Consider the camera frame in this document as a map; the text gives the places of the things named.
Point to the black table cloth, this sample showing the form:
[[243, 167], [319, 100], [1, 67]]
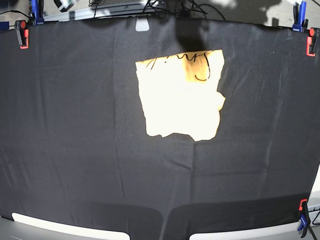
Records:
[[73, 141]]

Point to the red black clamp far left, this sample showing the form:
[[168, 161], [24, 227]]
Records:
[[22, 33]]

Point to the aluminium rail with cables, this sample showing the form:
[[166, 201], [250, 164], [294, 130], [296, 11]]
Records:
[[73, 10]]

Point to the blue clamp far right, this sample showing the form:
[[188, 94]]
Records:
[[300, 22]]

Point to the red black clamp near right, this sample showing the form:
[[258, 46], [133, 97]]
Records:
[[303, 210]]

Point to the blue clamp far left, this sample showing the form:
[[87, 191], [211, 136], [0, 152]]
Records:
[[36, 8]]

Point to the red black clamp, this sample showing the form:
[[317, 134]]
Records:
[[312, 41], [303, 210], [22, 33]]

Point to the blue clamp near right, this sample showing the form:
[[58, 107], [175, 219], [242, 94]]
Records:
[[303, 223]]

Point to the grey camera mount base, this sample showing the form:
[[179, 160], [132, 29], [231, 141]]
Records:
[[142, 25]]

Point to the blue clamp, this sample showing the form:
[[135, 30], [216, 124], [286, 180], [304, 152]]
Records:
[[303, 223], [36, 8], [300, 22]]

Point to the yellow t-shirt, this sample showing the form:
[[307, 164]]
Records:
[[179, 93]]

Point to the red black clamp far right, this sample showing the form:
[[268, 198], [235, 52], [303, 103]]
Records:
[[312, 41]]

